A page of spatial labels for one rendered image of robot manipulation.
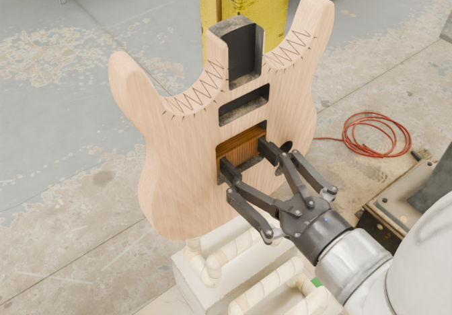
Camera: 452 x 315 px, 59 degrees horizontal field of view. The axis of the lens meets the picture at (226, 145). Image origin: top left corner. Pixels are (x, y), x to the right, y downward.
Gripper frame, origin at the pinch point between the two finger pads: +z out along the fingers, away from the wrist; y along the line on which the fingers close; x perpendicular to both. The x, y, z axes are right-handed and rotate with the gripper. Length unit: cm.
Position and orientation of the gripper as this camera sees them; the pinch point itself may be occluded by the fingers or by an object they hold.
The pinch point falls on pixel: (243, 155)
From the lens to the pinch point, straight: 64.3
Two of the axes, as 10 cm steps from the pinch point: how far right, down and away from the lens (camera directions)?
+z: -5.8, -6.0, 5.5
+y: 8.1, -4.4, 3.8
